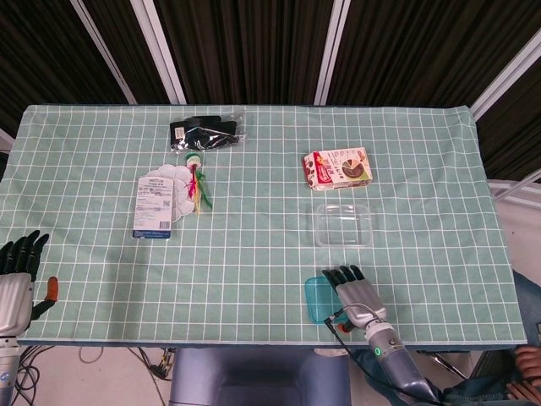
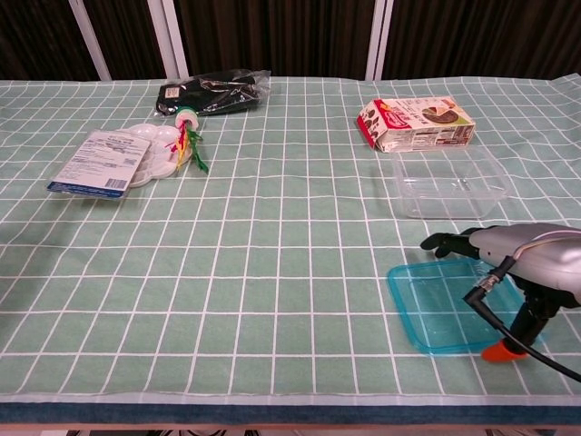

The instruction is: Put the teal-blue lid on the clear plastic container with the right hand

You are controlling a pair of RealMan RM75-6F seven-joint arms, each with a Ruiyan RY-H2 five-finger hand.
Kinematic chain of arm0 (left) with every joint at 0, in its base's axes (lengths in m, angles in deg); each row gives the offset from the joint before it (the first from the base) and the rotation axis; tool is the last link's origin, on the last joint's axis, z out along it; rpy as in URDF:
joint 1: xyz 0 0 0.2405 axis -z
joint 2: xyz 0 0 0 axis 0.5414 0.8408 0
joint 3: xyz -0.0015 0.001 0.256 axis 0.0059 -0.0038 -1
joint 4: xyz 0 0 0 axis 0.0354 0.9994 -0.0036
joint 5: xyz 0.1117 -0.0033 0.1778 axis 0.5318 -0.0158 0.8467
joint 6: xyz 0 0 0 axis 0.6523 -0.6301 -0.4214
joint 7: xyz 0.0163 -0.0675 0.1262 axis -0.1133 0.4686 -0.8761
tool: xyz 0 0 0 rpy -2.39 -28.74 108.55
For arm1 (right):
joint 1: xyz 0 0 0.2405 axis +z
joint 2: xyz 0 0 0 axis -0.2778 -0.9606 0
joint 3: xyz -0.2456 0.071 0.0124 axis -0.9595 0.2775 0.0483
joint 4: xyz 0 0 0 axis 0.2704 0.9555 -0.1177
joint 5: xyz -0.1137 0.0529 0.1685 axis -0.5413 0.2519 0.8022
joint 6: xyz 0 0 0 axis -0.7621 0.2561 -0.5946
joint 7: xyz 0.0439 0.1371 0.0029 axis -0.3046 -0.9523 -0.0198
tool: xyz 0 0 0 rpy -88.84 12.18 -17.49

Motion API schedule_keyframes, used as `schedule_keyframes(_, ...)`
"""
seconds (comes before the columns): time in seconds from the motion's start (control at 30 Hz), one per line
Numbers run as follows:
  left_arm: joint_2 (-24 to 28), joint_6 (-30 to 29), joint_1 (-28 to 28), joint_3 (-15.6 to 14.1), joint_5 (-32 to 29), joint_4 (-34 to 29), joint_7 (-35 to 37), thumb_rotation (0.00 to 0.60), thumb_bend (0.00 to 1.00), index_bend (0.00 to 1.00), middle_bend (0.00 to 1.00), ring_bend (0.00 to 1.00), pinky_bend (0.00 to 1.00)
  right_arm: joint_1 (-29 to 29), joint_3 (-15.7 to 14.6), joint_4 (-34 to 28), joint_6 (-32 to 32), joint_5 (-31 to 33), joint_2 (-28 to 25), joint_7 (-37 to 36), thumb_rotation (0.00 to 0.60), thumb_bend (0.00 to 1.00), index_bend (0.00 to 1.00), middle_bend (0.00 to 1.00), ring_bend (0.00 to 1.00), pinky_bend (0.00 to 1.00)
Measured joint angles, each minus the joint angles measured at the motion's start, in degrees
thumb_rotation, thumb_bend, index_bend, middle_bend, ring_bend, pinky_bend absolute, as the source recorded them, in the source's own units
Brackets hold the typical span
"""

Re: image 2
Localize white paint palette with card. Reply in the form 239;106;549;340
45;124;186;201

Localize clear plastic container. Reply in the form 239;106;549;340
390;147;509;221

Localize dark blue table underlay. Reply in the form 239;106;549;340
0;401;581;428

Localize thin white frame post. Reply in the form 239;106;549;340
68;0;113;82

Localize wide double white frame post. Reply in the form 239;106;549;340
145;0;190;81

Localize colourful tassel ring toy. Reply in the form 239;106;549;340
163;104;210;175

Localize green checked tablecloth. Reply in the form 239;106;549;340
0;76;581;408

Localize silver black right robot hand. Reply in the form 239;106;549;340
419;222;581;363

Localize black gloves in plastic bag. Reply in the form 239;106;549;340
153;68;272;118

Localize black cable with angled plug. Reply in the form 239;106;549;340
462;253;581;382

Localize red white snack carton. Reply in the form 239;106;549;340
355;97;477;154

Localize translucent blue plastic lid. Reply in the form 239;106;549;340
385;258;545;356

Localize dark pleated curtain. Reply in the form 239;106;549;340
0;0;581;82

